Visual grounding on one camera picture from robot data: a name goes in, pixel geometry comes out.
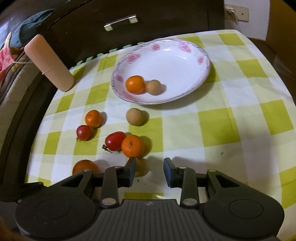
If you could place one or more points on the dark wooden cabinet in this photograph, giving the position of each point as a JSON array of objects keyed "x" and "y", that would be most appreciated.
[{"x": 76, "y": 31}]

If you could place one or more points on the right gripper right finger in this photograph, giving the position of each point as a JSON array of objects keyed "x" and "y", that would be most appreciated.
[{"x": 185, "y": 179}]

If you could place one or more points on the brown wooden wardrobe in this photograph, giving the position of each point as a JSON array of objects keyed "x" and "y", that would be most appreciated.
[{"x": 281, "y": 30}]

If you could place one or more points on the brown longan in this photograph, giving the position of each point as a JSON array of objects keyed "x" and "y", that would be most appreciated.
[
  {"x": 135, "y": 117},
  {"x": 141, "y": 169},
  {"x": 153, "y": 87}
]

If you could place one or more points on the grey padded cushion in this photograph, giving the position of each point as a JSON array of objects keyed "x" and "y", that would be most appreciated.
[{"x": 20, "y": 82}]

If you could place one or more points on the pink floral fabric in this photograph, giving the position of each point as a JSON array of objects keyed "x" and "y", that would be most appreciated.
[{"x": 8, "y": 55}]

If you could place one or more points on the yellow checkered tablecloth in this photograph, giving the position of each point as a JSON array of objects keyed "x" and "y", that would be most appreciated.
[{"x": 241, "y": 121}]

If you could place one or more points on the large orange-red tomato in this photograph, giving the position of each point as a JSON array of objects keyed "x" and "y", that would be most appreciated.
[{"x": 85, "y": 165}]

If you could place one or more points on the silver drawer handle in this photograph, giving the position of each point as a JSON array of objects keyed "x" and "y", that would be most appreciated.
[{"x": 121, "y": 22}]

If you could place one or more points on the white floral porcelain plate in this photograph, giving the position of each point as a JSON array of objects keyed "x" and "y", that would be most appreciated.
[{"x": 180, "y": 66}]

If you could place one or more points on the orange tangerine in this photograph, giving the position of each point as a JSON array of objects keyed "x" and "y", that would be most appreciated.
[
  {"x": 133, "y": 146},
  {"x": 135, "y": 84}
]

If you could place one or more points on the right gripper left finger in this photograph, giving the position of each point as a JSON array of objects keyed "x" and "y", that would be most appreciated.
[{"x": 115, "y": 178}]

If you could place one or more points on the wall power outlet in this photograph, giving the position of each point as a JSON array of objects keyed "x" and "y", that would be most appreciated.
[{"x": 239, "y": 13}]

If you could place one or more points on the green foam mat edge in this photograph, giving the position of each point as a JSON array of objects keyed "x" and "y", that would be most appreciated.
[{"x": 100, "y": 55}]

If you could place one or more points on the pink ribbed cylindrical case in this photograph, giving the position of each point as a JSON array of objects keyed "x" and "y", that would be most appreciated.
[{"x": 50, "y": 65}]

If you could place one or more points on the blue cloth pile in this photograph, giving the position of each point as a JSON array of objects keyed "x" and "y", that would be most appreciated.
[{"x": 28, "y": 29}]

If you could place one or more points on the oblong red cherry tomato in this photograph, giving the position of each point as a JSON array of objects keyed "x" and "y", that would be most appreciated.
[{"x": 113, "y": 141}]

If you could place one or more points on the small orange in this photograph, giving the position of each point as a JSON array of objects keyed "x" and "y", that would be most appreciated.
[{"x": 93, "y": 119}]

